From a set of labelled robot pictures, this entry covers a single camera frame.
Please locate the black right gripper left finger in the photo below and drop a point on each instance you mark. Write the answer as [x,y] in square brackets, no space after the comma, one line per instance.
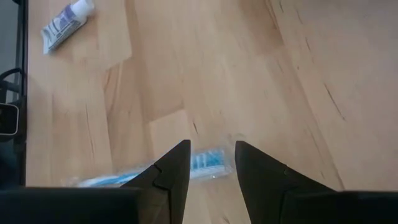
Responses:
[168,180]

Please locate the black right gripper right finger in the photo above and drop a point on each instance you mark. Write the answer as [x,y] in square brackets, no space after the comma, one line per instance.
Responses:
[267,186]

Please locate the blue white toothbrush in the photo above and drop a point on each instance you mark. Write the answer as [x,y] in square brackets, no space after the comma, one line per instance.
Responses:
[208,161]

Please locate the white toothpaste tube purple label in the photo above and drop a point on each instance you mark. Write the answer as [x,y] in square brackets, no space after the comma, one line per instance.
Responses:
[62,26]

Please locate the table-level camera box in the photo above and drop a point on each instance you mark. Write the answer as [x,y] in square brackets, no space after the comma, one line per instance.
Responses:
[7,119]

